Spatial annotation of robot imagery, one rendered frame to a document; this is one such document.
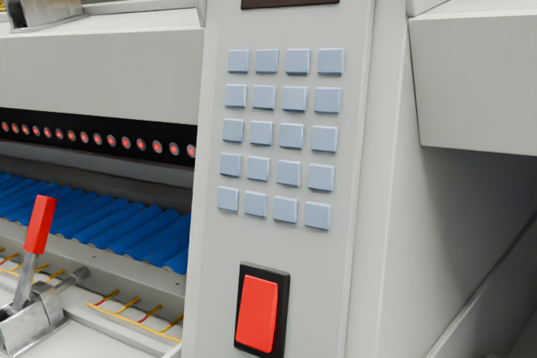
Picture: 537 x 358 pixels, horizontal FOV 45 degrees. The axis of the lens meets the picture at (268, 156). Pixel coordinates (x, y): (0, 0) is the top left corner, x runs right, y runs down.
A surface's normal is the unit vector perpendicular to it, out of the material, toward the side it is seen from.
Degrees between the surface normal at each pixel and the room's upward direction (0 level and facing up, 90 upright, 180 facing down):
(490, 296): 90
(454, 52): 113
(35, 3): 90
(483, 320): 90
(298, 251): 90
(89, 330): 22
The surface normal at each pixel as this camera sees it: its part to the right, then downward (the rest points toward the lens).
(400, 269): 0.76, 0.10
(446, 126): -0.62, 0.37
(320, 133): -0.64, -0.01
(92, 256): -0.17, -0.92
